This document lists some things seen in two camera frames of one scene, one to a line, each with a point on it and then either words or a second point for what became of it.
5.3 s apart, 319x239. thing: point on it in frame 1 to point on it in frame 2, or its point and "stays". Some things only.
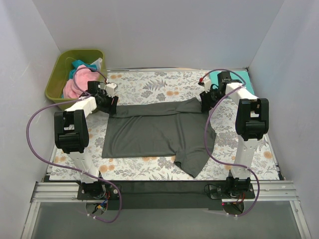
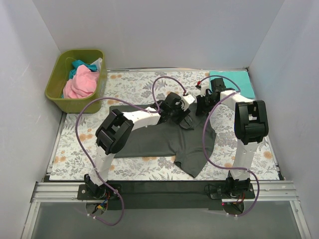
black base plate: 166,195 stays
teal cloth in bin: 76,63 stays
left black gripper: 111,105 to 183,117
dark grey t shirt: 177,128 stays
